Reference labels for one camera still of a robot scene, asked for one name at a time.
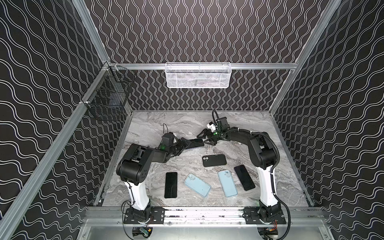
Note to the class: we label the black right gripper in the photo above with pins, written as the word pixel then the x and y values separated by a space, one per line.
pixel 213 135

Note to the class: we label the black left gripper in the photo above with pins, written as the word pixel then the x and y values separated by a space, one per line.
pixel 182 144

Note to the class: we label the black smartphone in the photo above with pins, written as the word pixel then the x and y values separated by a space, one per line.
pixel 244 178
pixel 195 143
pixel 171 185

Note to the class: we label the black phone case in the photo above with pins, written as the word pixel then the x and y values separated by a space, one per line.
pixel 214 160

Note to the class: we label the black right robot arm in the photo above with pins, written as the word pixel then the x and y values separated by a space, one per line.
pixel 264 155

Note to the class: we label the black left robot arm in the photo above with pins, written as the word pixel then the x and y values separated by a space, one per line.
pixel 135 165

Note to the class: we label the light blue phone case left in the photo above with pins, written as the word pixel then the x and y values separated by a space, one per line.
pixel 197 185

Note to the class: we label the light blue phone case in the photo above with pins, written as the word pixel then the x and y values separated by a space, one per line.
pixel 228 184
pixel 197 185

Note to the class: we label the light blue phone case right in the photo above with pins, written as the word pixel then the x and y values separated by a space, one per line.
pixel 228 184

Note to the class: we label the aluminium back crossbar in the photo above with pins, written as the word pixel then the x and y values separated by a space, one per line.
pixel 233 66

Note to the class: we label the white wire mesh basket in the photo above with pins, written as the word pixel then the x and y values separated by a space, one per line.
pixel 199 78

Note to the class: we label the black wire mesh basket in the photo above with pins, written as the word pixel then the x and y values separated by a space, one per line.
pixel 110 100

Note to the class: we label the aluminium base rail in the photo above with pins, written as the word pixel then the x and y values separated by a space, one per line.
pixel 203 217

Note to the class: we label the aluminium corner post left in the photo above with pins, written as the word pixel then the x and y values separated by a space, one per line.
pixel 91 29

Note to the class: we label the aluminium corner post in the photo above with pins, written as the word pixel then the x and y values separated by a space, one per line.
pixel 314 37
pixel 91 29

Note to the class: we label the aluminium corner post right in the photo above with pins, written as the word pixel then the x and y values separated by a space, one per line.
pixel 314 37

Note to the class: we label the aluminium left side rail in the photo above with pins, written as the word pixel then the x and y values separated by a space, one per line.
pixel 27 194

